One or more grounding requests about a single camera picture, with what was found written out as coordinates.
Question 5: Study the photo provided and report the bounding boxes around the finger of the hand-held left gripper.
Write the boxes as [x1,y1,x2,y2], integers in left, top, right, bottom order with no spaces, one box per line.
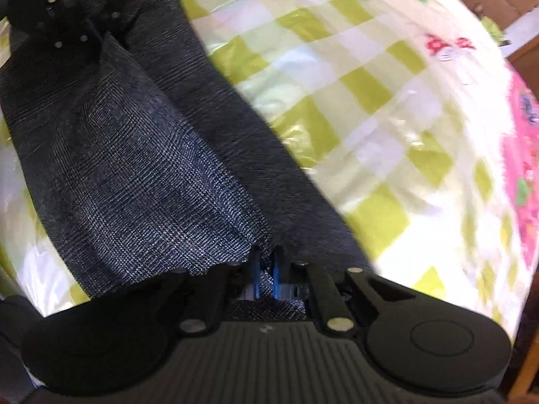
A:
[50,0,107,65]
[82,0,141,36]

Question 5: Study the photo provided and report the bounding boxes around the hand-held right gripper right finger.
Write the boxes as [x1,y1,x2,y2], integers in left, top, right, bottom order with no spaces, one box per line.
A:
[271,247,380,334]

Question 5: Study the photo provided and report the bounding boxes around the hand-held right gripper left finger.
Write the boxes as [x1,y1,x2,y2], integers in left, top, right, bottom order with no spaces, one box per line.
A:
[155,245,260,336]

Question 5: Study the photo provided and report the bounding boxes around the dark grey knit pants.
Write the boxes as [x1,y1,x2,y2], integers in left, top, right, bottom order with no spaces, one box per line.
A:
[0,0,376,321]

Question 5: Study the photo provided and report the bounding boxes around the checked cartoon print bedsheet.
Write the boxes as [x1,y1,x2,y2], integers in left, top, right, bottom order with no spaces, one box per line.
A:
[0,0,539,342]

